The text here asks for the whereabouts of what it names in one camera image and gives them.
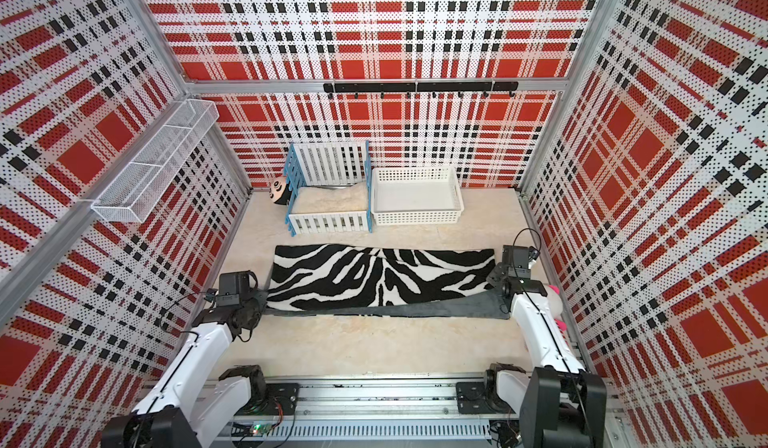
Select grey zebra plush pillowcase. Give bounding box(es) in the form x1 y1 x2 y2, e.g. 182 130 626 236
266 243 510 320

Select white plastic basket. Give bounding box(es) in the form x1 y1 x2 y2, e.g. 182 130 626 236
370 165 464 226

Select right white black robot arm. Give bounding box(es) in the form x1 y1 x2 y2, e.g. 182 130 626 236
485 263 608 447

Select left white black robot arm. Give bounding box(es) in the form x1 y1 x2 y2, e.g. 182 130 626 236
100 294 267 447

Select white pink plush doll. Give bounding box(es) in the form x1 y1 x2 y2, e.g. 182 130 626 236
541 285 567 334

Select green circuit board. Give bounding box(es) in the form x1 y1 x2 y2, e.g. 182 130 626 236
230 422 274 438

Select panda plush toy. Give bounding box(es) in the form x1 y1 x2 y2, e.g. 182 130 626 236
269 176 293 206

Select blue white toy crib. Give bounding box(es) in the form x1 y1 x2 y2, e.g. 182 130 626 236
283 141 373 236

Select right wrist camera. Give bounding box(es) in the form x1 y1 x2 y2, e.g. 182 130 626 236
502 245 540 278

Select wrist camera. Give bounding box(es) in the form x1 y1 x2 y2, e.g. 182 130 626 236
215 270 258 307
502 245 540 278

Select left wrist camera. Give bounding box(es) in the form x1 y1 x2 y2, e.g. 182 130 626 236
215 270 258 307

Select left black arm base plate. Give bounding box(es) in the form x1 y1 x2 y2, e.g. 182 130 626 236
236 383 300 416

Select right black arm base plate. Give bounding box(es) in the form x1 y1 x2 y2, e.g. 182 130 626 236
455 382 502 415

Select aluminium mounting rail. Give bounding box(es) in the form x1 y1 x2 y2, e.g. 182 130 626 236
203 377 625 443

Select white wire mesh shelf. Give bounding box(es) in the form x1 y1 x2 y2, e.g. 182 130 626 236
91 98 219 223

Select black hook rail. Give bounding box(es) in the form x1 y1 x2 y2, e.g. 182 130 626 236
323 80 520 96

